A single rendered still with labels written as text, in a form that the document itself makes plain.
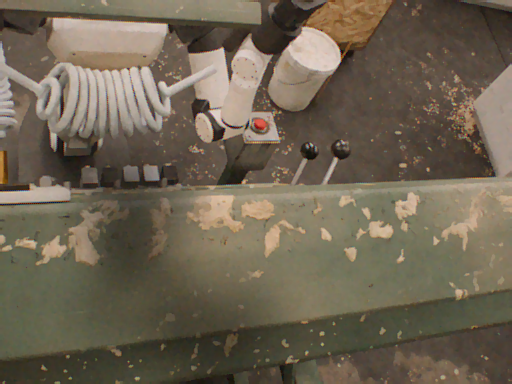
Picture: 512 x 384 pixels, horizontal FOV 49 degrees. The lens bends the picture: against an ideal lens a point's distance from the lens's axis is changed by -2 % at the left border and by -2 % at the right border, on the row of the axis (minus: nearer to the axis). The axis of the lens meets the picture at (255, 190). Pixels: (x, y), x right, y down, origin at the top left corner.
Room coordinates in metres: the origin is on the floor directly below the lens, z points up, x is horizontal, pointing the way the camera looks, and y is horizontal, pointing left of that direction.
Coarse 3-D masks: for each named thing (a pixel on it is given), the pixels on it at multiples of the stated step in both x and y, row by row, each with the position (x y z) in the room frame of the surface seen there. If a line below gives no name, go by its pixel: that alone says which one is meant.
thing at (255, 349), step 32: (352, 320) 0.34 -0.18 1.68; (384, 320) 0.37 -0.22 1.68; (416, 320) 0.39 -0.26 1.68; (448, 320) 0.42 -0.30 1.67; (480, 320) 0.45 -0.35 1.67; (96, 352) 0.15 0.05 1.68; (128, 352) 0.17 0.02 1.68; (160, 352) 0.19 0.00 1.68; (192, 352) 0.21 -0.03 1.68; (224, 352) 0.23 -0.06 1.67; (256, 352) 0.25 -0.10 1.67; (288, 352) 0.27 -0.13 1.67; (320, 352) 0.29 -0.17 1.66; (352, 352) 0.32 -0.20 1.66
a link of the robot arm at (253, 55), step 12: (228, 36) 0.94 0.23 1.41; (240, 36) 0.94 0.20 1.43; (252, 36) 0.93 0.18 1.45; (228, 48) 0.93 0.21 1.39; (240, 48) 0.92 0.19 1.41; (252, 48) 0.92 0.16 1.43; (264, 48) 0.92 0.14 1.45; (276, 48) 0.93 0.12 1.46; (240, 60) 0.89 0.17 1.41; (252, 60) 0.90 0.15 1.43; (264, 60) 0.93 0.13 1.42; (240, 72) 0.89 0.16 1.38; (252, 72) 0.90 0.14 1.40
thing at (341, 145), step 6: (342, 138) 0.72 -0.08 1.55; (336, 144) 0.70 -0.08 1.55; (342, 144) 0.70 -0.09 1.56; (348, 144) 0.71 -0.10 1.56; (330, 150) 0.69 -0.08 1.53; (336, 150) 0.69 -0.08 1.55; (342, 150) 0.69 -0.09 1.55; (348, 150) 0.70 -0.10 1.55; (336, 156) 0.69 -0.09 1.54; (342, 156) 0.69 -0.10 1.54; (348, 156) 0.70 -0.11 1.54; (336, 162) 0.68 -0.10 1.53; (330, 168) 0.67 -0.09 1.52; (330, 174) 0.66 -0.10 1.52; (324, 180) 0.65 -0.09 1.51
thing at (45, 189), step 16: (0, 16) 0.25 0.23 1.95; (0, 48) 0.26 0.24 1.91; (0, 80) 0.25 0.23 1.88; (0, 96) 0.24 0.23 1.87; (0, 112) 0.23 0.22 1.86; (0, 128) 0.23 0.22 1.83; (0, 160) 0.20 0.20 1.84; (0, 176) 0.19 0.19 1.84; (48, 176) 0.23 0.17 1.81; (0, 192) 0.14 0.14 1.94; (16, 192) 0.14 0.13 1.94; (32, 192) 0.15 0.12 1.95; (48, 192) 0.16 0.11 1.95; (64, 192) 0.16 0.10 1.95
